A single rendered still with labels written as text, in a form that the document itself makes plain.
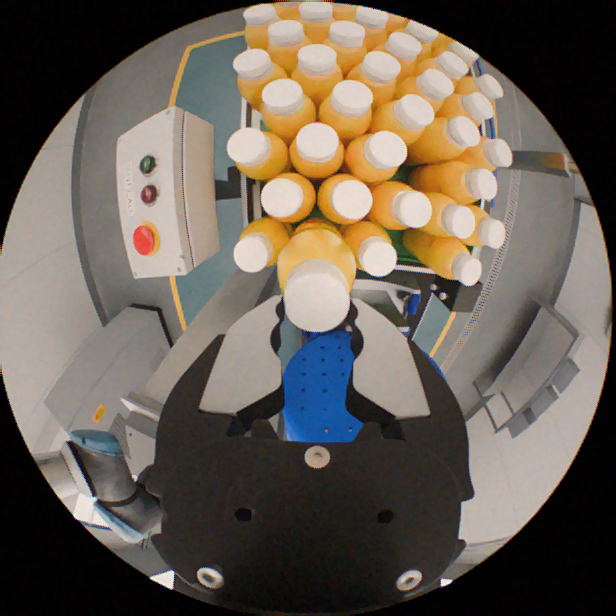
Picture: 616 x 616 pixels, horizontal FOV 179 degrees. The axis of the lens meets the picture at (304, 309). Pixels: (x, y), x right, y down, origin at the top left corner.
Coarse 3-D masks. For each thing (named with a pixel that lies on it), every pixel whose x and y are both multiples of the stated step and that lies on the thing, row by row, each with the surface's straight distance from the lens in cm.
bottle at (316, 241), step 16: (304, 224) 22; (320, 224) 20; (288, 240) 17; (304, 240) 14; (320, 240) 14; (336, 240) 15; (288, 256) 14; (304, 256) 13; (320, 256) 13; (336, 256) 13; (352, 256) 16; (288, 272) 14; (352, 272) 14
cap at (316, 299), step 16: (304, 272) 11; (320, 272) 11; (336, 272) 12; (288, 288) 11; (304, 288) 11; (320, 288) 11; (336, 288) 11; (288, 304) 11; (304, 304) 11; (320, 304) 11; (336, 304) 11; (304, 320) 12; (320, 320) 12; (336, 320) 12
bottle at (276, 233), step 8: (264, 216) 30; (248, 224) 26; (256, 224) 25; (264, 224) 24; (272, 224) 25; (280, 224) 26; (288, 224) 31; (248, 232) 24; (256, 232) 24; (264, 232) 23; (272, 232) 24; (280, 232) 25; (288, 232) 28; (240, 240) 25; (272, 240) 23; (280, 240) 24; (272, 248) 23; (280, 248) 24; (272, 256) 23; (272, 264) 25
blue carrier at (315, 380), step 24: (336, 336) 38; (312, 360) 33; (336, 360) 33; (432, 360) 40; (288, 384) 30; (312, 384) 30; (336, 384) 30; (288, 408) 28; (312, 408) 28; (336, 408) 28; (288, 432) 32; (312, 432) 26; (336, 432) 26
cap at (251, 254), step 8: (248, 240) 21; (256, 240) 21; (264, 240) 22; (240, 248) 22; (248, 248) 21; (256, 248) 21; (264, 248) 21; (240, 256) 22; (248, 256) 22; (256, 256) 21; (264, 256) 21; (240, 264) 22; (248, 264) 22; (256, 264) 22; (264, 264) 21
